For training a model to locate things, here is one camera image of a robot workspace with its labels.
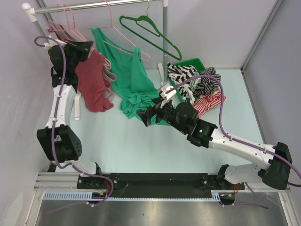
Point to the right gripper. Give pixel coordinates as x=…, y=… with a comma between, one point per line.
x=146, y=116

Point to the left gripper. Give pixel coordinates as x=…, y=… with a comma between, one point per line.
x=82, y=48

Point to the pink wire hanger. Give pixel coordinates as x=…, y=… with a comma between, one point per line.
x=69, y=29

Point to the dark red tank top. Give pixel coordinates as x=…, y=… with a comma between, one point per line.
x=63, y=72

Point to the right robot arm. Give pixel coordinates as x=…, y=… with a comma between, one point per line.
x=268, y=163

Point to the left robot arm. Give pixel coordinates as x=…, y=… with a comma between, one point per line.
x=58, y=141

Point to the dusty pink tank top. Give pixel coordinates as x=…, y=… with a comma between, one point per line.
x=109, y=77

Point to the green tank top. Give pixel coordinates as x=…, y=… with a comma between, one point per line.
x=132, y=83

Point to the green plastic hanger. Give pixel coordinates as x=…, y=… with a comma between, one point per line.
x=147, y=24

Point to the black white zigzag garment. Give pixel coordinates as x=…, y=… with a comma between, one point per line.
x=178, y=74

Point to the red white striped garment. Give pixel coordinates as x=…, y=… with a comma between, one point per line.
x=206, y=103

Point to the dark striped garment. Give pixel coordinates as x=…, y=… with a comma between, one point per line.
x=205, y=86

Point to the green plastic bin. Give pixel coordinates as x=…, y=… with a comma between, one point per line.
x=196, y=62

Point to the metal clothes rack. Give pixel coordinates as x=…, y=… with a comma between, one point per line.
x=33, y=12

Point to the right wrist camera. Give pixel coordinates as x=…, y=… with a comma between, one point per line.
x=166, y=92

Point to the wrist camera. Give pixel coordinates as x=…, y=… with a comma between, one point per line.
x=166, y=92
x=52, y=42

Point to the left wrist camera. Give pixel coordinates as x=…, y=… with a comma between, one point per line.
x=52, y=42

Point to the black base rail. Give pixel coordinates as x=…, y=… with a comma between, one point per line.
x=166, y=185

